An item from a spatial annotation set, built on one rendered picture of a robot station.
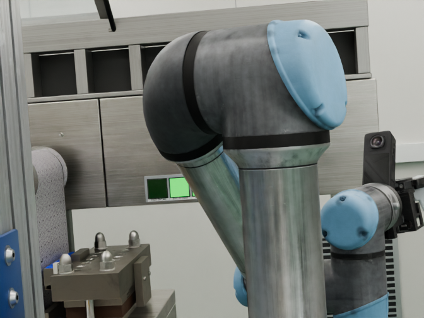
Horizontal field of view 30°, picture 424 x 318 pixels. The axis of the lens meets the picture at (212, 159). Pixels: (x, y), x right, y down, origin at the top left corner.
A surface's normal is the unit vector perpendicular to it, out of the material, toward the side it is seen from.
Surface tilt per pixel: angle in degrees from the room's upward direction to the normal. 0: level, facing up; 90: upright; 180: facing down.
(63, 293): 90
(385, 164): 59
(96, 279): 90
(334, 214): 90
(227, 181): 115
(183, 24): 90
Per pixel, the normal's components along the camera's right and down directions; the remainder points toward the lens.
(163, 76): -0.69, -0.07
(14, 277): 1.00, -0.07
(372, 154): -0.47, -0.44
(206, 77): -0.48, -0.01
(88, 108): -0.10, 0.07
